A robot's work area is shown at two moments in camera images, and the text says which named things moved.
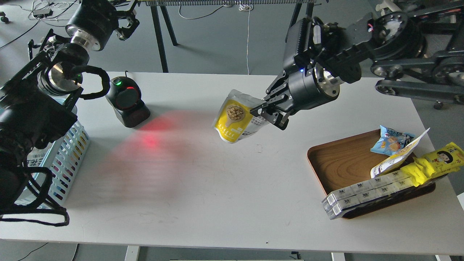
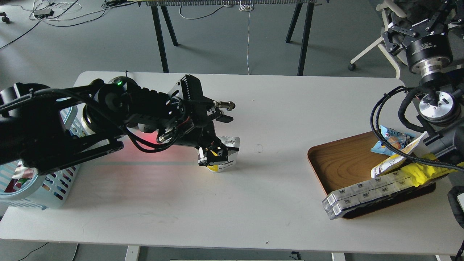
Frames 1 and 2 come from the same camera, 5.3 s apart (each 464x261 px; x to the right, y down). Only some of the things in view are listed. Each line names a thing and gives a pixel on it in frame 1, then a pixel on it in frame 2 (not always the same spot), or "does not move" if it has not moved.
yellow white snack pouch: [233, 121] to [229, 141]
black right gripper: [308, 88] to [428, 50]
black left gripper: [93, 23] to [201, 134]
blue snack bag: [390, 141] does not move
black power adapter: [42, 13] does not move
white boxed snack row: [375, 187] does not move
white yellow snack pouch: [395, 160] does not move
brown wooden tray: [339, 163] does not move
